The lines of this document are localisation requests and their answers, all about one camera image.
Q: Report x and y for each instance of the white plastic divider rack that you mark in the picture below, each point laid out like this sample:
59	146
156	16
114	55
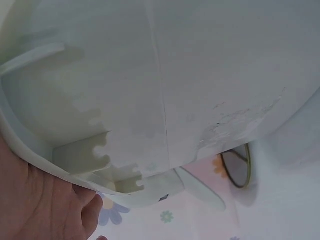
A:
75	172

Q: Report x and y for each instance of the person's left hand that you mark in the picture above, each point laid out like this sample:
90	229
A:
37	200

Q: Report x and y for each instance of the person's left fingers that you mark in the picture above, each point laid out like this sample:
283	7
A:
90	212

